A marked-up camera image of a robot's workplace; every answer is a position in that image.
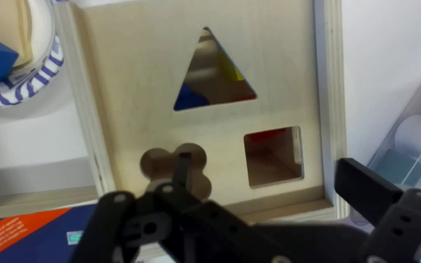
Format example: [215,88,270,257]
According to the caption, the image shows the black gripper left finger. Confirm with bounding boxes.
[69,152,281,263]

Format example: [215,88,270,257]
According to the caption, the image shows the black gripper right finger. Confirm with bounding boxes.
[333,156,421,263]

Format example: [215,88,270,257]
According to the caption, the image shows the wooden lid with shape holes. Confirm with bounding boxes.
[70,0,327,207]

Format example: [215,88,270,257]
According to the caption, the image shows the wooden shape sorter box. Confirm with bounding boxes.
[55,0,352,222]

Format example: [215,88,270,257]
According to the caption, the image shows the blue block inside box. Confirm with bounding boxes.
[172,82,213,113]

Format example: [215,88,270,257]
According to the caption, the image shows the yellow block inside box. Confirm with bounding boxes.
[218,51,245,83]

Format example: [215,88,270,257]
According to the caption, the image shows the clear plastic bin white lid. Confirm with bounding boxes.
[364,57,421,231]

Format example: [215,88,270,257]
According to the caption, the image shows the blue and orange book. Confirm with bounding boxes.
[0,203,101,263]

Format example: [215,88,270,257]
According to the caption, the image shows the blue striped paper plate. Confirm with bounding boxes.
[0,0,66,111]

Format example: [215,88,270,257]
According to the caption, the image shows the pale wooden block on plate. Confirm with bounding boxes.
[0,0,35,70]

